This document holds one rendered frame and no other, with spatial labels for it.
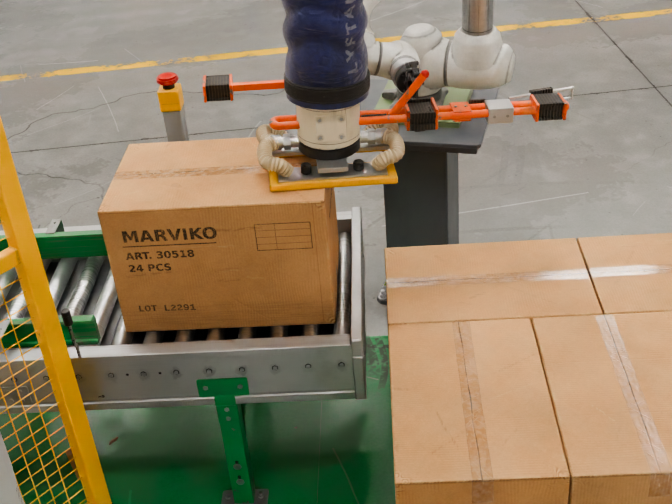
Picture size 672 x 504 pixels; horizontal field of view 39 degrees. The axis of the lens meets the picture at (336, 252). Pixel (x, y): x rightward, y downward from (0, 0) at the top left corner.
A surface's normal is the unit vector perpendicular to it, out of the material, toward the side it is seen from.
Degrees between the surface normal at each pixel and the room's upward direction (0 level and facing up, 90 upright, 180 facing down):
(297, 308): 90
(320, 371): 90
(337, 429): 0
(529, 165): 0
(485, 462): 0
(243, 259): 90
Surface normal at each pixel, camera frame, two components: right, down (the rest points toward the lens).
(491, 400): -0.07, -0.84
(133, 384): -0.02, 0.54
